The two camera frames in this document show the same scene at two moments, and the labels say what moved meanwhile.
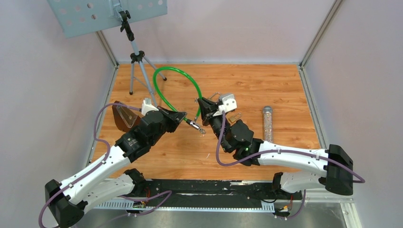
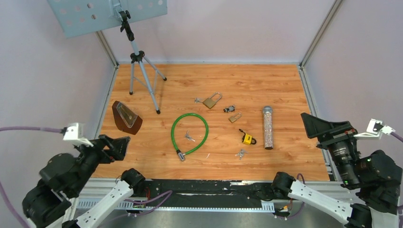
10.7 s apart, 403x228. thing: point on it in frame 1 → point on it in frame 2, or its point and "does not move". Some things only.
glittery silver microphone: (268, 124) does not move
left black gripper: (175, 118) → (108, 153)
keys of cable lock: (202, 131) → (188, 137)
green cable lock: (193, 124) → (180, 154)
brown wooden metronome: (126, 119) does not move
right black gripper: (207, 110) → (339, 130)
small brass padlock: (234, 118) does not move
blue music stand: (78, 17) does not move
